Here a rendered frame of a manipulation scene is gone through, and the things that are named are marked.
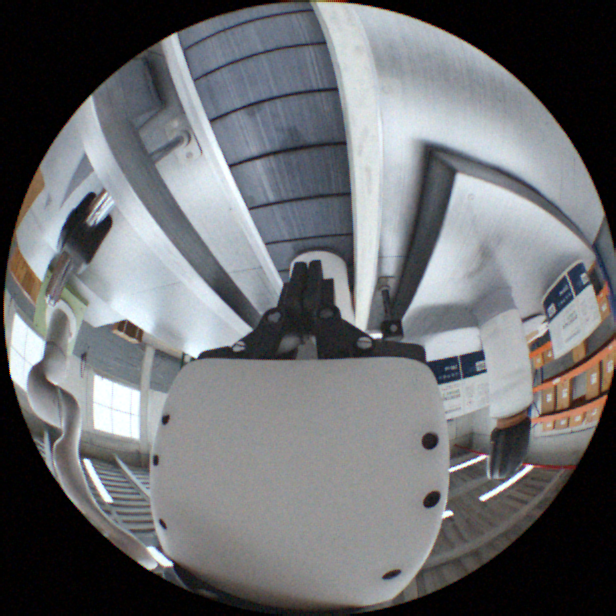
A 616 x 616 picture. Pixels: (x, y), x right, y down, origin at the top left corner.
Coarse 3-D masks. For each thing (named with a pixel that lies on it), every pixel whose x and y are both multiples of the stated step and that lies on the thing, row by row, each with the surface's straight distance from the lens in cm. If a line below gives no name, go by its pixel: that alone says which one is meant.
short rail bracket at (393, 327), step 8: (384, 296) 31; (384, 304) 31; (392, 312) 30; (384, 320) 28; (392, 320) 28; (400, 320) 29; (384, 328) 28; (392, 328) 28; (400, 328) 28; (384, 336) 28; (392, 336) 28; (400, 336) 28
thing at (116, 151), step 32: (96, 96) 8; (96, 128) 7; (128, 128) 7; (96, 160) 7; (128, 160) 7; (128, 192) 7; (160, 192) 7; (160, 224) 7; (160, 256) 8; (192, 256) 8; (192, 288) 9; (224, 288) 9; (256, 320) 12
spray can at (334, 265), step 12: (300, 252) 18; (312, 252) 17; (324, 252) 17; (336, 252) 18; (324, 264) 16; (336, 264) 17; (324, 276) 15; (336, 276) 16; (336, 288) 15; (348, 288) 17; (336, 300) 15; (348, 300) 16; (348, 312) 15; (300, 348) 13; (312, 348) 13
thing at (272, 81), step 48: (192, 48) 16; (240, 48) 14; (288, 48) 13; (240, 96) 13; (288, 96) 12; (336, 96) 12; (240, 144) 13; (288, 144) 13; (336, 144) 13; (240, 192) 15; (288, 192) 14; (336, 192) 14; (288, 240) 17; (336, 240) 17
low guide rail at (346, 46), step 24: (336, 24) 10; (336, 48) 9; (360, 48) 9; (336, 72) 10; (360, 72) 9; (360, 96) 9; (360, 120) 9; (360, 144) 9; (360, 168) 10; (360, 192) 10; (360, 216) 11; (360, 240) 12; (360, 264) 14; (360, 288) 16; (360, 312) 20
